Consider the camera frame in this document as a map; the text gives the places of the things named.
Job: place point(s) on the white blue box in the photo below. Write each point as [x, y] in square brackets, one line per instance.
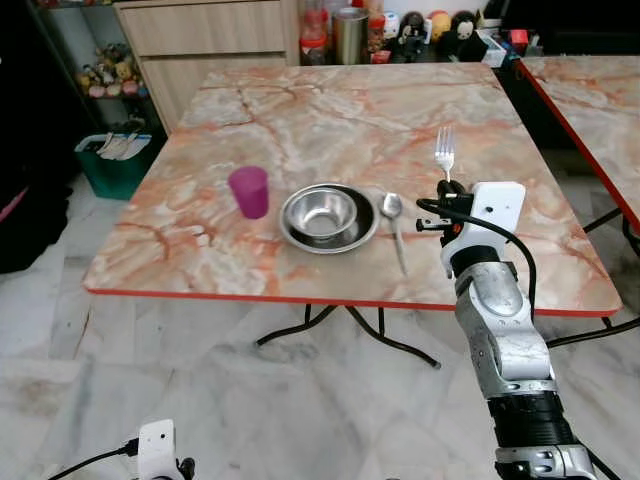
[491, 50]

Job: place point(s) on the orange marble folding table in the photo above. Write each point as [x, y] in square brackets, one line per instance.
[595, 105]
[330, 120]

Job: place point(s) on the green plastic basket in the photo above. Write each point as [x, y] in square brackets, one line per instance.
[112, 175]

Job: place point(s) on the group of small toy figurines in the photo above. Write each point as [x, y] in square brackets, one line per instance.
[112, 75]

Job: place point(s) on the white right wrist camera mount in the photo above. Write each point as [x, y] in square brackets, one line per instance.
[495, 210]

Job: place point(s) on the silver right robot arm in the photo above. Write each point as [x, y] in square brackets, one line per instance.
[505, 340]

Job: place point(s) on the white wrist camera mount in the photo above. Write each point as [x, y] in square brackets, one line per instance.
[156, 448]
[495, 210]

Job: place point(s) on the purple plastic cup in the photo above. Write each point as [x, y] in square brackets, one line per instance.
[250, 192]

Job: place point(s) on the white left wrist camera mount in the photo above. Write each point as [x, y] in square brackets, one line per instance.
[156, 448]

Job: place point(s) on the black haired doll figurine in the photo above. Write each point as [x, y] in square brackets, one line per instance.
[463, 32]

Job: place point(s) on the steel canister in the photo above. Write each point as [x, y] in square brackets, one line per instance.
[351, 38]

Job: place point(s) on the metal spoon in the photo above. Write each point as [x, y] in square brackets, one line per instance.
[392, 206]

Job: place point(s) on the stainless steel bowl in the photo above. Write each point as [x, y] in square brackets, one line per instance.
[328, 217]

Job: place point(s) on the red lidded jar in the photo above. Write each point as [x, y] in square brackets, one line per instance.
[314, 42]

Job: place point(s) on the metal fork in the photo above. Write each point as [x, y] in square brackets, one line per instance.
[445, 152]

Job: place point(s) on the light wooden cabinet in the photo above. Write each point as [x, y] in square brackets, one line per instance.
[200, 45]

